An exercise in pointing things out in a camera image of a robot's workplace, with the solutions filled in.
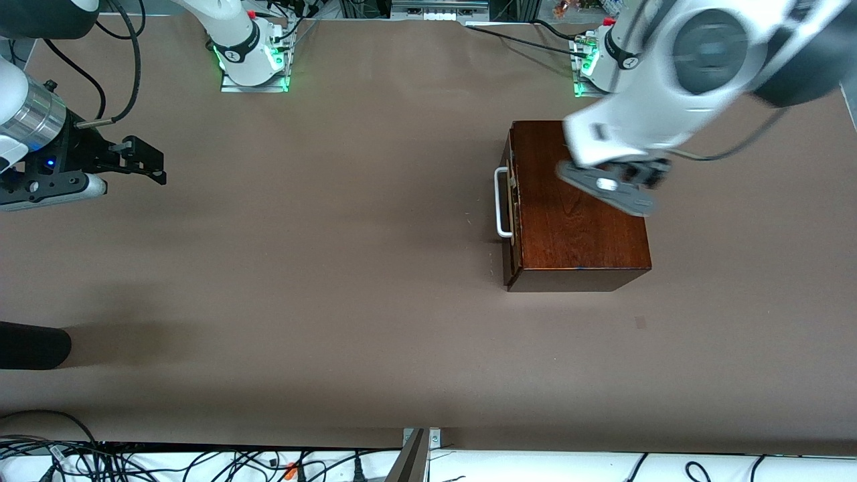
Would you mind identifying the short black table cable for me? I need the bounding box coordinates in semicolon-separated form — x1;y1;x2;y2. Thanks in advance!
532;19;585;42

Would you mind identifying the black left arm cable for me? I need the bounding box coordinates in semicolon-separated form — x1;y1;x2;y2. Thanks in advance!
670;107;791;163

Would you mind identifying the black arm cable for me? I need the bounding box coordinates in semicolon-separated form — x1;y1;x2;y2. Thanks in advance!
44;0;143;128
670;107;791;163

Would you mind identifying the dark brown wooden cabinet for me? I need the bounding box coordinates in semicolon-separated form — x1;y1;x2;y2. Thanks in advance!
502;120;652;293

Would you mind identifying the tangled black cable bundle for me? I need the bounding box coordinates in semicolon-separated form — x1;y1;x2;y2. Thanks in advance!
0;435;402;482

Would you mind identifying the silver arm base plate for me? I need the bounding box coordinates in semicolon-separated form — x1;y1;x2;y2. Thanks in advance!
220;64;290;93
574;79;623;99

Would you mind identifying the black cylinder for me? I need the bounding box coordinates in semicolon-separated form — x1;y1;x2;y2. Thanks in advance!
0;321;72;370

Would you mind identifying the wooden drawer with white handle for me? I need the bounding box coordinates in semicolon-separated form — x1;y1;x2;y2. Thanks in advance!
494;131;523;275

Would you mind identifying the grey metal post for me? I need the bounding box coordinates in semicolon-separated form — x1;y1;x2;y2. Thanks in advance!
387;428;429;482

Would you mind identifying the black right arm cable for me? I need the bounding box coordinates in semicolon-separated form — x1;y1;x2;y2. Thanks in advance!
44;0;143;128

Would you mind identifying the long black table cable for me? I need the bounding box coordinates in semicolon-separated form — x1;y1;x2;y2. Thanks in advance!
465;25;590;60

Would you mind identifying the grey power strip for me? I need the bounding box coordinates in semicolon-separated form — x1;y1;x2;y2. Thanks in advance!
390;0;491;21

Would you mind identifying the black looped cable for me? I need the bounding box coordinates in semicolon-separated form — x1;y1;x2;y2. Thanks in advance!
0;410;101;469

